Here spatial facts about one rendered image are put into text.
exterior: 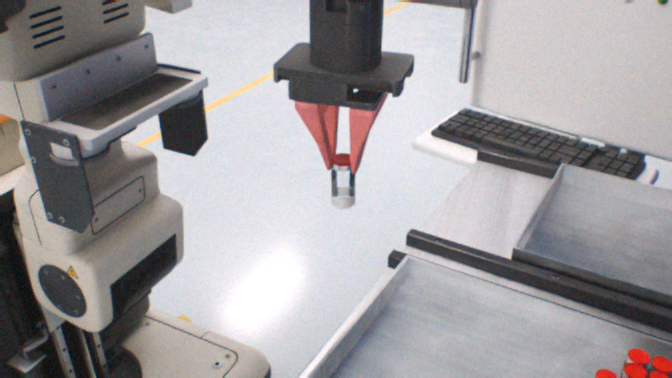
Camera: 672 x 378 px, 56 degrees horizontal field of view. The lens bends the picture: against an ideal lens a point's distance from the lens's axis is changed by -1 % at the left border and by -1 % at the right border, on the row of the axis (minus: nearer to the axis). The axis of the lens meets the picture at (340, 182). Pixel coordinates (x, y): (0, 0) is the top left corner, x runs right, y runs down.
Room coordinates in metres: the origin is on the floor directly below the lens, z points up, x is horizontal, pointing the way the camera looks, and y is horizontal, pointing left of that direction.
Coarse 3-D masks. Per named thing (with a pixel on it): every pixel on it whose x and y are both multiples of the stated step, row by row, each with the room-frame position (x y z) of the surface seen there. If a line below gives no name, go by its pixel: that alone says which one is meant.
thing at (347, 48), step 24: (312, 0) 0.47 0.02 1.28; (360, 0) 0.46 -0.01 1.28; (384, 0) 0.48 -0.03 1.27; (312, 24) 0.47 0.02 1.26; (336, 24) 0.46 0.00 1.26; (360, 24) 0.46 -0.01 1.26; (312, 48) 0.47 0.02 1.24; (336, 48) 0.46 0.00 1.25; (360, 48) 0.46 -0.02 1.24; (288, 72) 0.47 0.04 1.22; (312, 72) 0.46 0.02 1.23; (336, 72) 0.46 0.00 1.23; (360, 72) 0.46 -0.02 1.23; (384, 72) 0.46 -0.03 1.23; (408, 72) 0.47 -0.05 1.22
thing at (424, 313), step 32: (384, 288) 0.58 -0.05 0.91; (416, 288) 0.62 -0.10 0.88; (448, 288) 0.61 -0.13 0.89; (480, 288) 0.59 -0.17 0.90; (384, 320) 0.56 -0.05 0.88; (416, 320) 0.56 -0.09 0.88; (448, 320) 0.56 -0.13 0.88; (480, 320) 0.56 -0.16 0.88; (512, 320) 0.56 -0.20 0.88; (544, 320) 0.55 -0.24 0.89; (576, 320) 0.53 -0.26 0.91; (352, 352) 0.51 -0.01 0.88; (384, 352) 0.51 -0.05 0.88; (416, 352) 0.51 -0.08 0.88; (448, 352) 0.51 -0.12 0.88; (480, 352) 0.51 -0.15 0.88; (512, 352) 0.51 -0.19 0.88; (544, 352) 0.51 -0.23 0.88; (576, 352) 0.51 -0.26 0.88; (608, 352) 0.51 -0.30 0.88
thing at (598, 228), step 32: (576, 192) 0.85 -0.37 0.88; (608, 192) 0.84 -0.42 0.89; (640, 192) 0.82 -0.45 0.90; (544, 224) 0.76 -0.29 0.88; (576, 224) 0.76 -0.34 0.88; (608, 224) 0.76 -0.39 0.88; (640, 224) 0.76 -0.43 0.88; (512, 256) 0.66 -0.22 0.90; (544, 256) 0.64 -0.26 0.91; (576, 256) 0.68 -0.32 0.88; (608, 256) 0.68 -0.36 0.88; (640, 256) 0.68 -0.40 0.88; (608, 288) 0.60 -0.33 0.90; (640, 288) 0.58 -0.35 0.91
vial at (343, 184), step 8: (336, 168) 0.48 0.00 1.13; (344, 168) 0.48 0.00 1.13; (336, 176) 0.48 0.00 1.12; (344, 176) 0.48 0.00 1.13; (352, 176) 0.48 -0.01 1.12; (336, 184) 0.48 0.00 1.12; (344, 184) 0.47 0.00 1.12; (352, 184) 0.48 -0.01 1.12; (336, 192) 0.48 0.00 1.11; (344, 192) 0.47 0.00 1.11; (352, 192) 0.48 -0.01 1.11; (336, 200) 0.48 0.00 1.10; (344, 200) 0.47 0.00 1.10; (352, 200) 0.48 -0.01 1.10
